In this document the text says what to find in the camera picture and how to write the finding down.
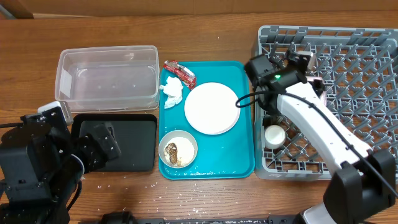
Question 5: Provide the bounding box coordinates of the grey bowl with rice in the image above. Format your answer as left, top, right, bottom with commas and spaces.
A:
159, 130, 198, 169

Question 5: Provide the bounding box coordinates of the leftover rice and food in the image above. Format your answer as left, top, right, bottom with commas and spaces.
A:
164, 137, 195, 167

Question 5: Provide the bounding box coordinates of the white tissue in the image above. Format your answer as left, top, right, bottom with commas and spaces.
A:
159, 77, 183, 109

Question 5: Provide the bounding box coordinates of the red snack wrapper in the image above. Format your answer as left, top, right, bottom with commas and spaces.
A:
163, 60, 197, 90

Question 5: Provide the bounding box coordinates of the pink round plate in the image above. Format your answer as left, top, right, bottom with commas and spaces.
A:
184, 82, 240, 135

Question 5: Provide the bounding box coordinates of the small white cup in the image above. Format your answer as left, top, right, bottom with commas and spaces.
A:
264, 125, 286, 149

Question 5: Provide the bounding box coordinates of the pink bowl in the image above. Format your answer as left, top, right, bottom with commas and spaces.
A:
307, 77, 327, 106

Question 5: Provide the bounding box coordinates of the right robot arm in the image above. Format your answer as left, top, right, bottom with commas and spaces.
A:
244, 51, 397, 223

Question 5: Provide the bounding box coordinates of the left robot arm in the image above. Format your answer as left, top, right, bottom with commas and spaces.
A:
1, 123, 121, 223

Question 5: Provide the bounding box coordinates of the grey dishwasher rack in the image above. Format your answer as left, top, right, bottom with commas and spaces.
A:
252, 26, 397, 181

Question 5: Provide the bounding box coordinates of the black plastic tray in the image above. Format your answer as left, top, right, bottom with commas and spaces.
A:
72, 114, 157, 172

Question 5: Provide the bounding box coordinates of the clear plastic bin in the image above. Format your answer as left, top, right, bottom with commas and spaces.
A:
54, 45, 160, 113

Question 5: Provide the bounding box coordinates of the teal serving tray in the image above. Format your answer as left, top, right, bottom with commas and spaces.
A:
159, 61, 255, 180

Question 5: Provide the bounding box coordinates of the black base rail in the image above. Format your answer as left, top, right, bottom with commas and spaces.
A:
79, 212, 303, 224

